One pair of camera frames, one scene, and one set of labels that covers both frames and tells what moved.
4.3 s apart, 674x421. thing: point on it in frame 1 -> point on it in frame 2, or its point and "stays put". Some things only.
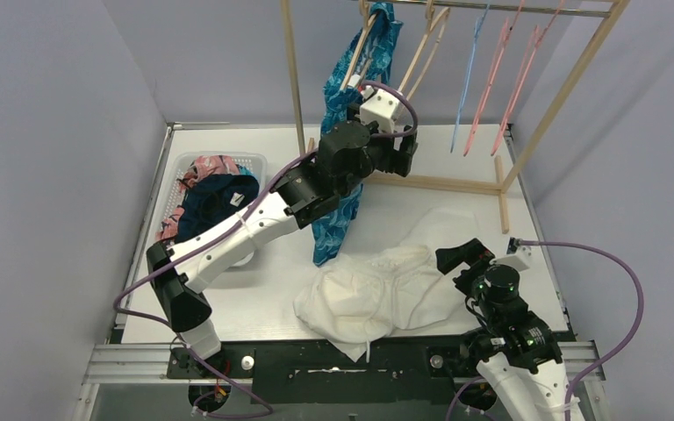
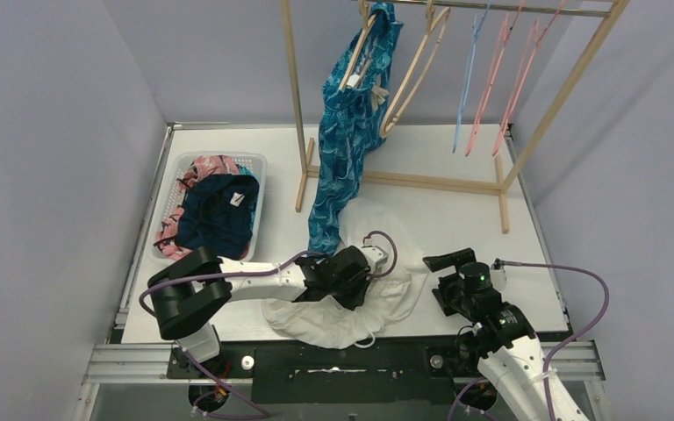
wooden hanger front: x=429 y=10 stays put
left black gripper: x=403 y=154 -> x=354 y=284
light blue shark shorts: x=244 y=170 stays put
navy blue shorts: x=208 y=200 stays put
